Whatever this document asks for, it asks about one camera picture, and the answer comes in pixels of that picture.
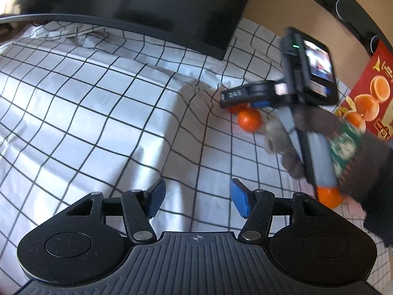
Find person's right hand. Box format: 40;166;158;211
264;106;344;179

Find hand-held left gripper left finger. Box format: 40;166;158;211
66;179;166;243

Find white checked cloth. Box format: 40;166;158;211
0;17;393;295

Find black monitor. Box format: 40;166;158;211
0;0;261;61

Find red printed cardboard box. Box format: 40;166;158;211
333;39;393;143

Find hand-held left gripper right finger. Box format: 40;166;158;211
230;178;334;243

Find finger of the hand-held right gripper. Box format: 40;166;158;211
219;86;272;110

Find orange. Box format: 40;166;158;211
237;109;262;133
317;187;345;209
228;103;249;115

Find grey round knob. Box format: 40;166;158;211
336;0;358;22
368;34;383;53

